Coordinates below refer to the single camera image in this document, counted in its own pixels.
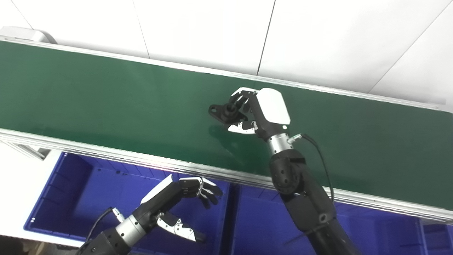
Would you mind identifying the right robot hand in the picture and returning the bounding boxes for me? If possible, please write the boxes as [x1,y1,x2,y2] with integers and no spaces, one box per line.
[226,87,292,142]

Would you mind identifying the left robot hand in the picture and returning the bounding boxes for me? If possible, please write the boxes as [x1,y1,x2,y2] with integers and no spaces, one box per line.
[133,174,224,244]

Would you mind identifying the black metal flange part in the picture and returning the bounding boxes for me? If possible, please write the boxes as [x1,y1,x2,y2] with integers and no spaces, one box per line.
[208,101,249,126]

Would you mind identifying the green conveyor belt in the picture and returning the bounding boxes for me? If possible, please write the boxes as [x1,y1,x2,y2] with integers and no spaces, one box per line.
[0,41,453,210]
[0,35,453,224]

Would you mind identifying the blue plastic bin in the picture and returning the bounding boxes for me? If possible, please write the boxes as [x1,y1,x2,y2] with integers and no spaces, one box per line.
[23,152,233,255]
[226,183,453,255]

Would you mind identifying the aluminium conveyor support leg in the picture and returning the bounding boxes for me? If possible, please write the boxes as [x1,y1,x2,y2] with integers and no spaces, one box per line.
[0,140,52,160]

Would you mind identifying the grey conveyor end housing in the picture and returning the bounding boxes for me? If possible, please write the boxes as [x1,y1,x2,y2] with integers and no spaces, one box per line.
[0,26,59,45]

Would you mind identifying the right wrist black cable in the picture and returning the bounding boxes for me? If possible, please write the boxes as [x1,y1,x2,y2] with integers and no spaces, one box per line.
[288,133,335,203]

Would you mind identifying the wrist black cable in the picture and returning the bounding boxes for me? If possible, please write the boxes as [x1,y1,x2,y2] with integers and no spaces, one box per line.
[288,133,335,203]
[85,207,126,245]

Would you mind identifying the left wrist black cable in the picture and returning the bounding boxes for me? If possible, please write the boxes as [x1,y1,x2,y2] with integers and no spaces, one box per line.
[85,207,126,245]

